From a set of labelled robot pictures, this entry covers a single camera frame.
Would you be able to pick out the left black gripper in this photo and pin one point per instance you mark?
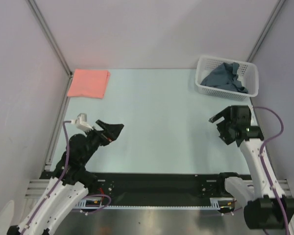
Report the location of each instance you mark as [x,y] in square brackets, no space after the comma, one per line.
[112,130]

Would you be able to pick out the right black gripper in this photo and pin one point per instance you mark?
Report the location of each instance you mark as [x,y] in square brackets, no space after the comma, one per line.
[225,128]

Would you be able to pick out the blue-grey t shirt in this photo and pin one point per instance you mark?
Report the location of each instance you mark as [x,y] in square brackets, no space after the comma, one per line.
[225,77]

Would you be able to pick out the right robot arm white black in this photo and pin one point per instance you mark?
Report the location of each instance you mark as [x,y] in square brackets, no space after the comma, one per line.
[266,205]

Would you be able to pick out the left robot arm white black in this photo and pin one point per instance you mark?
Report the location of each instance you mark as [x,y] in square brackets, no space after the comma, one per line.
[70,182]

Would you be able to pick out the white plastic perforated basket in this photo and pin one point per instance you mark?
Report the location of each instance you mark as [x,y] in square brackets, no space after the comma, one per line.
[247,75]

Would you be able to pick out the folded pink t shirt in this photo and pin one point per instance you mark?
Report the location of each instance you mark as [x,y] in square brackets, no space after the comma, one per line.
[89,83]

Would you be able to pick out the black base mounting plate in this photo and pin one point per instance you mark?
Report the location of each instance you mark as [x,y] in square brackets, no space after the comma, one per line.
[158,190]

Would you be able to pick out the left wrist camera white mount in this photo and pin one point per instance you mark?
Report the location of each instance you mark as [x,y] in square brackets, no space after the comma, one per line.
[81,123]

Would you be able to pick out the white slotted cable duct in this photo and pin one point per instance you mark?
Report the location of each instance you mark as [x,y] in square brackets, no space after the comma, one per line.
[213,204]

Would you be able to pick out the aluminium front rail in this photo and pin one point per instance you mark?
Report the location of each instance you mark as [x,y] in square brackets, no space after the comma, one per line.
[37,187]

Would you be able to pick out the right aluminium frame post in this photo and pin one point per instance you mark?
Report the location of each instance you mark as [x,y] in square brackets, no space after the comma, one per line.
[268,25]

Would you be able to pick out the aluminium frame post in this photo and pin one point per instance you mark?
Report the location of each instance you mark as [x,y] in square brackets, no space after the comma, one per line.
[40,19]
[268,25]

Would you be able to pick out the left aluminium frame post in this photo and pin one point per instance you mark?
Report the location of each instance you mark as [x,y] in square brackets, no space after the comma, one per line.
[40,19]

